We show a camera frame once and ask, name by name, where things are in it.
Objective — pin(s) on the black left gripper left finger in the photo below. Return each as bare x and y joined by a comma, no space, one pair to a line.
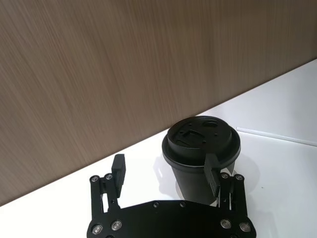
119,174

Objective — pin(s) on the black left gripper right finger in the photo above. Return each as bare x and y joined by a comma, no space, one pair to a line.
212,177

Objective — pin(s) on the black paper cup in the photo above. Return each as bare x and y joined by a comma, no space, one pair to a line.
190,184

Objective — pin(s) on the black plastic cup lid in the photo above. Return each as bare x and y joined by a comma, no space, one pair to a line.
198,141

